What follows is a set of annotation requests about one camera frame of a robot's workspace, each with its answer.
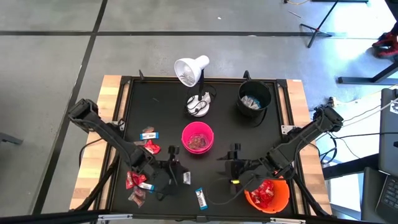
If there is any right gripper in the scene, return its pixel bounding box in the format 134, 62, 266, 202
224, 143, 253, 196

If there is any black corrugated cable conduit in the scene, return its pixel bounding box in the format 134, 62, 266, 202
292, 174, 333, 218
74, 141, 122, 212

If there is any grey laptop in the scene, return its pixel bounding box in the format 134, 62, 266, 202
374, 88, 398, 220

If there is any white desk lamp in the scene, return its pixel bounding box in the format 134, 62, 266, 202
173, 55, 218, 118

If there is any black tripod stand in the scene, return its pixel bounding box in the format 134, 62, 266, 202
300, 0, 369, 49

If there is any black table mat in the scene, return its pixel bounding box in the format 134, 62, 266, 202
110, 81, 293, 217

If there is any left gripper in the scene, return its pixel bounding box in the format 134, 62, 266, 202
152, 145, 189, 200

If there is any black jack-o'-lantern bucket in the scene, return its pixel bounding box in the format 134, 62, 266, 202
236, 79, 273, 128

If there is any person's foot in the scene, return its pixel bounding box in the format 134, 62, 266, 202
372, 32, 398, 47
374, 46, 398, 59

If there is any black aluminium table frame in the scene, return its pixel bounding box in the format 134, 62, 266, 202
93, 70, 333, 224

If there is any silver frame bracket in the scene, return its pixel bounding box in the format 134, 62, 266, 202
269, 217, 307, 224
97, 213, 134, 222

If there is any orange plastic bucket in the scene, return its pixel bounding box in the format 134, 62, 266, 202
244, 177, 290, 215

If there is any black power cable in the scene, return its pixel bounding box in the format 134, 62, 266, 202
329, 132, 398, 141

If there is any pink jack-o'-lantern bucket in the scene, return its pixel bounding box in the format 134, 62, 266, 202
181, 121, 215, 155

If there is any person's leg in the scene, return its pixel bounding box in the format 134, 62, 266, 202
384, 0, 398, 19

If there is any black desk leg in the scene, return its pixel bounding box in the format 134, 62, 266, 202
338, 60, 398, 85

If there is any white cable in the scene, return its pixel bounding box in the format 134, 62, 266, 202
341, 98, 398, 128

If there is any dark furniture leg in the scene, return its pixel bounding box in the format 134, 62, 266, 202
0, 132, 24, 146

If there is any red candy pack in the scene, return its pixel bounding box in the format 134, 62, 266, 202
261, 179, 276, 197
143, 139, 162, 156
250, 189, 265, 208
125, 170, 147, 190

